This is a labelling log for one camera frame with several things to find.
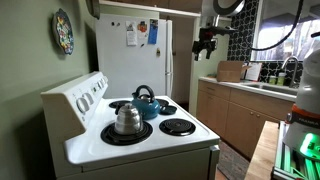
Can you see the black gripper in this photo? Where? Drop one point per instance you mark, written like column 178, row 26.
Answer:
column 205, row 41

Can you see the blue enamel kettle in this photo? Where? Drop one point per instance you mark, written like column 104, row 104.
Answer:
column 146, row 106

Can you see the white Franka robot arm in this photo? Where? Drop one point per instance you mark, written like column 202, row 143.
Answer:
column 308, row 86

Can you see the silver steel kettle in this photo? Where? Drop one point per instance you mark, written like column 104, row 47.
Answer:
column 128, row 120

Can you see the white stove knob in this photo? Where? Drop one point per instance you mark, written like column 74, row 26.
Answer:
column 89, row 98
column 82, row 105
column 100, row 85
column 104, row 81

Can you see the white electric stove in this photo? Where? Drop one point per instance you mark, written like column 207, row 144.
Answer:
column 140, row 153

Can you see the brown cardboard box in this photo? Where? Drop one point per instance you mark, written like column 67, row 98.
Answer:
column 230, row 71

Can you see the small yellow fridge magnet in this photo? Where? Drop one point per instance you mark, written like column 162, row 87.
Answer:
column 158, row 52

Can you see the white paper sheet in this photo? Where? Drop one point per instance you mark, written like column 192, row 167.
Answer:
column 254, row 71

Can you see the blue flyer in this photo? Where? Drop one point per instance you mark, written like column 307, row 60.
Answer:
column 153, row 31

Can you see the large black coil burner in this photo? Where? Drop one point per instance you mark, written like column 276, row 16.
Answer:
column 110, row 137
column 163, row 101

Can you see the teal spoon rest dish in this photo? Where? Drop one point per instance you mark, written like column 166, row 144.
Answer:
column 168, row 110

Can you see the orange printed paper note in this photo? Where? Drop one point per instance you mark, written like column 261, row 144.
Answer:
column 142, row 28

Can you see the wooden overhead cabinet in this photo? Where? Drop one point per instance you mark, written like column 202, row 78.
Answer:
column 160, row 5

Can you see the wooden kitchen base cabinet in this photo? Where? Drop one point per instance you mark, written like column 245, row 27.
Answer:
column 240, row 116

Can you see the white refrigerator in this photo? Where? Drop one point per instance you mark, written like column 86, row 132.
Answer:
column 130, row 70

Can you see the white paper note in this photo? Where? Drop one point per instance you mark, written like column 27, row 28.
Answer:
column 131, row 34

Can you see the green jar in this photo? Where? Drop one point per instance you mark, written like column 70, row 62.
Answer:
column 281, row 79
column 272, row 80

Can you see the kitchen window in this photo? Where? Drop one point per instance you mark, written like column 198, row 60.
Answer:
column 276, row 36

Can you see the small black coil burner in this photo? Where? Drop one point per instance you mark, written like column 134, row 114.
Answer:
column 177, row 127
column 118, row 103

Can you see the steel kitchen sink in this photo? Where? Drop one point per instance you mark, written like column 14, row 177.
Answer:
column 273, row 88

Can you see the chrome kitchen faucet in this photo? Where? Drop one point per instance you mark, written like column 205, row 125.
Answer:
column 295, row 71

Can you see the patterned floor rug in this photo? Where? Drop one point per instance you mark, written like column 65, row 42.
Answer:
column 231, row 163

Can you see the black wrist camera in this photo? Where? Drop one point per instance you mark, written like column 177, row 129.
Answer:
column 218, row 31

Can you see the green lit robot mount frame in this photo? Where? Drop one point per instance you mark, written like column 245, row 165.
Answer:
column 290, row 163

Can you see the colourful decorative wall plate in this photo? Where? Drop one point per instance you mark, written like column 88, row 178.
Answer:
column 63, row 31

